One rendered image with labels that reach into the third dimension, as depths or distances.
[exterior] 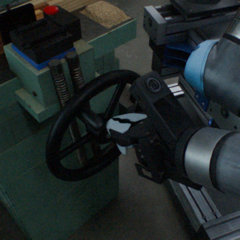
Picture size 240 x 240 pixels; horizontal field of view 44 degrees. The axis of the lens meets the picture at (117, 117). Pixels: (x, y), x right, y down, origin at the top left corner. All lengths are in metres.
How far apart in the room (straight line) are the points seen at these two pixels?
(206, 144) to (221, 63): 0.12
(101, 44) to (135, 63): 1.41
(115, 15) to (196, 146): 0.55
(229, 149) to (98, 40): 0.52
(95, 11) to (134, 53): 1.46
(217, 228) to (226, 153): 0.90
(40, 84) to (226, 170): 0.39
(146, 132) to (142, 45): 1.97
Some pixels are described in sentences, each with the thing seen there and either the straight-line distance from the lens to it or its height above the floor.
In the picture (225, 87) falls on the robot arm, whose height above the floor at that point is 1.05.
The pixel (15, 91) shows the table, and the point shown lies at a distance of 0.70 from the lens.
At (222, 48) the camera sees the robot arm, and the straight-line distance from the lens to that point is 0.43.
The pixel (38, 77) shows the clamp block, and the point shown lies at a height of 0.96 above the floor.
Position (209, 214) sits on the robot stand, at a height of 0.23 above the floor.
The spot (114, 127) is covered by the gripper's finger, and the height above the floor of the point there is 0.94.
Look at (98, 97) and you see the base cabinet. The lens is 0.90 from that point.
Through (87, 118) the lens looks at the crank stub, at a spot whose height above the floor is 0.92.
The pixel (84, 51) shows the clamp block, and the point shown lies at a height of 0.96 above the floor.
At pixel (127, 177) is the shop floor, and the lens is 1.54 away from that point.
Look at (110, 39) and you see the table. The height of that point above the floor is 0.88.
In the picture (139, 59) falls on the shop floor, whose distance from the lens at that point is 2.25.
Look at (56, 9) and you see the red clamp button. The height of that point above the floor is 1.02.
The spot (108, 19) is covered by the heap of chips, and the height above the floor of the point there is 0.91.
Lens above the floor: 1.32
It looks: 47 degrees down
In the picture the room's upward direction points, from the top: straight up
